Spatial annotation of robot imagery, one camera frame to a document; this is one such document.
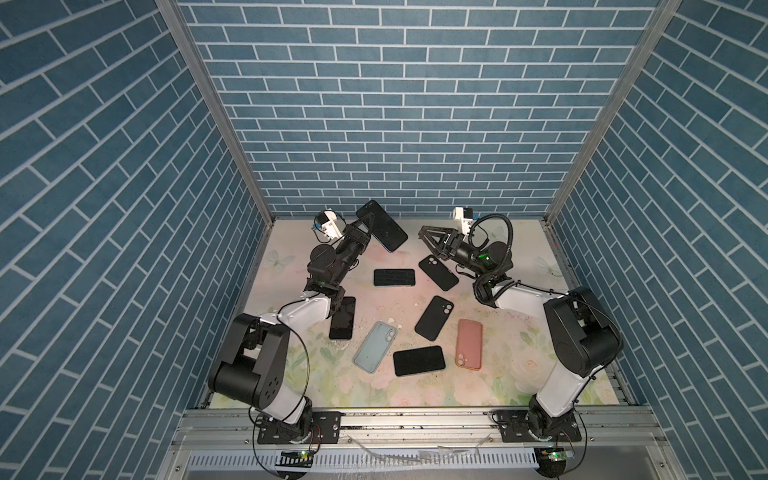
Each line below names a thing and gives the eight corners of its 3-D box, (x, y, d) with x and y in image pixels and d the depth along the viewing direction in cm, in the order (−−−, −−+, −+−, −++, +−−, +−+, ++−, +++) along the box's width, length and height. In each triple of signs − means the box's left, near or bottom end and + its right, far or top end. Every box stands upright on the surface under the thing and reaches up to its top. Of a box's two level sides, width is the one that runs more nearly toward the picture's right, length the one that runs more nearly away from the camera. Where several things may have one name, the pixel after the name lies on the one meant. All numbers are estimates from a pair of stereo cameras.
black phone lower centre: (396, 377, 84) (396, 374, 82) (392, 354, 88) (392, 351, 86) (445, 368, 86) (446, 365, 84) (439, 346, 90) (440, 343, 88)
